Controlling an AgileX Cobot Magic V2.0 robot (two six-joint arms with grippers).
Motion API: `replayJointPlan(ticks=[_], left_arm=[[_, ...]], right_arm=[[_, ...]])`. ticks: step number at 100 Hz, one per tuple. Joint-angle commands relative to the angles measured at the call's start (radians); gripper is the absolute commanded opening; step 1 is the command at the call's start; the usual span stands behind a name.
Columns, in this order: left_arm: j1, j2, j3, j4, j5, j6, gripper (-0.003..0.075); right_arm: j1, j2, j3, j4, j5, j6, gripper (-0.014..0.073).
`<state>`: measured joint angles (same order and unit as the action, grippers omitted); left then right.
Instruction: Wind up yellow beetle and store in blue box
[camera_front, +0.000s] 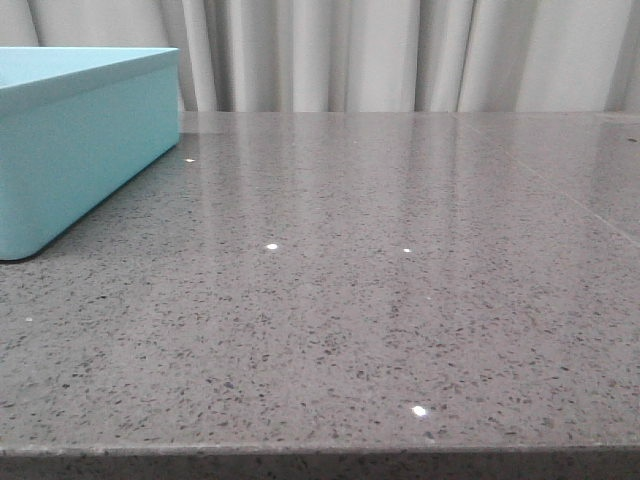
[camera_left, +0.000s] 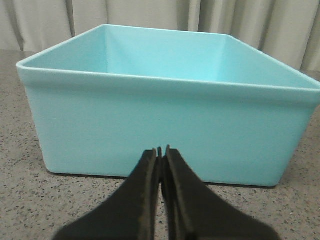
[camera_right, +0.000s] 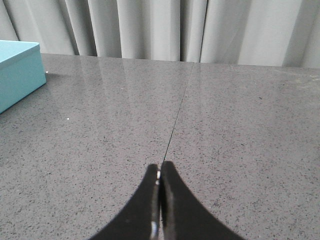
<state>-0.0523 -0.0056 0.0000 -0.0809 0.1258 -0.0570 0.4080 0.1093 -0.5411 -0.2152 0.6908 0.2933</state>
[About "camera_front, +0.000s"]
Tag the light blue storage box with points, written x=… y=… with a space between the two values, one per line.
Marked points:
x=76 y=124

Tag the grey pleated curtain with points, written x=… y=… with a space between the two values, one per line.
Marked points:
x=365 y=56

